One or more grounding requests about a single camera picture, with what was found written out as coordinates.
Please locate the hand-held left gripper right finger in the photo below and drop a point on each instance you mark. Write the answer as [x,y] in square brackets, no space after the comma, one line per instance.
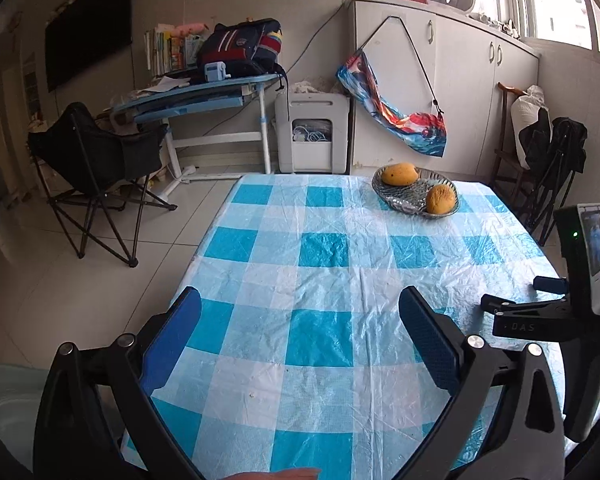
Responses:
[430,345]

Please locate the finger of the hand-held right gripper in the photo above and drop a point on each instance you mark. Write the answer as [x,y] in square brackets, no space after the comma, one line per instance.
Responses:
[550,284]
[505,305]

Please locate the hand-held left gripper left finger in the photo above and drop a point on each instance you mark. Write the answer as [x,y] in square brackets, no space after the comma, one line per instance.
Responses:
[170,340]

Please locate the person's left hand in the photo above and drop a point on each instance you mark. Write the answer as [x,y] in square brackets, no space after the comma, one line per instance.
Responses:
[275,475]

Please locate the folded black camping chair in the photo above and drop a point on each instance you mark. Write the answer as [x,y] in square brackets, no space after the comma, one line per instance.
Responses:
[555,160]

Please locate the yellow mango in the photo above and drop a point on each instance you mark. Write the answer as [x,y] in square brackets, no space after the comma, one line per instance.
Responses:
[400,174]
[440,199]

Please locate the blue checkered tablecloth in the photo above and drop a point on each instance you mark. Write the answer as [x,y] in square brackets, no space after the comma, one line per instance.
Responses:
[320,280]

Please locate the patterned glass dish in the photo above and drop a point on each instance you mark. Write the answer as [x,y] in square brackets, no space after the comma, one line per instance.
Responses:
[410,200]

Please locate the wooden chair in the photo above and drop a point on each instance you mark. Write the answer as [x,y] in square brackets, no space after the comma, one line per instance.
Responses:
[502,135]

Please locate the white sack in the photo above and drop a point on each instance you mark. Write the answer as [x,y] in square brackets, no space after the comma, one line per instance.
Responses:
[525,115]

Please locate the open black folding chair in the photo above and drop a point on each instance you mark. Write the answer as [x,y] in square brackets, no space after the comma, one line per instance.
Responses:
[95,150]

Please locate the white cabinet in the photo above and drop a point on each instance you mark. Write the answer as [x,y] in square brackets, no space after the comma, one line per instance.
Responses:
[470,85]

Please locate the colourful hanging kite bag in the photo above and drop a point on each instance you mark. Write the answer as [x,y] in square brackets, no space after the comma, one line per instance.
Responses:
[395,115]

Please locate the blue study desk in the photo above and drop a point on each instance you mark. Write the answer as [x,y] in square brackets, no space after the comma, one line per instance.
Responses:
[205,100]

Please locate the white papers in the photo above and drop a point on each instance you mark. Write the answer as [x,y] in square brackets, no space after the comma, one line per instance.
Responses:
[160,85]

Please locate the light blue pencil sharpener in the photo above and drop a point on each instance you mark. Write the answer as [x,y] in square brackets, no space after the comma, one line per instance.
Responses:
[216,71]

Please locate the window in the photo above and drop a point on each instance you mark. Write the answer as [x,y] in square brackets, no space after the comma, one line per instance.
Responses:
[545,5]

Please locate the row of books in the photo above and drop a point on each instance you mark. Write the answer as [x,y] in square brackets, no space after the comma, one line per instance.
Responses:
[167,50]

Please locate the navy red backpack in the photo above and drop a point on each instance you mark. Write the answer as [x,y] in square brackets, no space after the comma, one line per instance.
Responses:
[240,47]

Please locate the pink plush toy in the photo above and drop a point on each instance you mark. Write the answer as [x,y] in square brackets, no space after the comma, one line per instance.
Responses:
[190,29]

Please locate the black wall television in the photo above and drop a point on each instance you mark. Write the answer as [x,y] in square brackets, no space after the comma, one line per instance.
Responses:
[90,25]

